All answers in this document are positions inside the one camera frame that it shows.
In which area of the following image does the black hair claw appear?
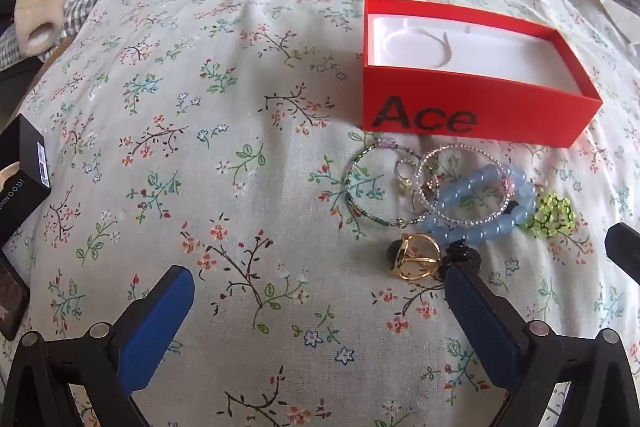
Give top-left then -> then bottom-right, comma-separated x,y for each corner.
442,243 -> 483,270

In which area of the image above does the black cardboard box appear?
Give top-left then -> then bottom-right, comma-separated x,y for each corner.
0,113 -> 52,248

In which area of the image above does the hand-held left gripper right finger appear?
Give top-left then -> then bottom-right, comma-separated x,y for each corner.
442,263 -> 640,427

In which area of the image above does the dark smartphone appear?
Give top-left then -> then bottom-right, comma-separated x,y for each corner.
0,252 -> 31,342

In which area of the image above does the blue round bead bracelet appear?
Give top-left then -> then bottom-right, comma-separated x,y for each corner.
417,163 -> 538,253

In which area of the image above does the thin green beaded bracelet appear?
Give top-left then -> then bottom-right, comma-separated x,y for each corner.
345,138 -> 426,228

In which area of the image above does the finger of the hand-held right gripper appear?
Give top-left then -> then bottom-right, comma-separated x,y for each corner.
605,222 -> 640,289

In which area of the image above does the gold hair clip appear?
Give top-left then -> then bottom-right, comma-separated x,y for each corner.
389,233 -> 443,280

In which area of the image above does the silver beaded bracelet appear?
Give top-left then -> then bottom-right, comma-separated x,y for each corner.
417,146 -> 516,228

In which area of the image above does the red cardboard box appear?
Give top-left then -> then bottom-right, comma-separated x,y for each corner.
360,0 -> 603,148

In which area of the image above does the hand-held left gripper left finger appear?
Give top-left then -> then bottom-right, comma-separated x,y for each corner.
0,264 -> 196,427

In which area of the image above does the green flower bead bracelet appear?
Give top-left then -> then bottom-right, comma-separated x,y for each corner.
530,192 -> 576,239

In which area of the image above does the floral bed sheet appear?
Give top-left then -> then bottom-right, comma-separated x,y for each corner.
0,0 -> 640,427

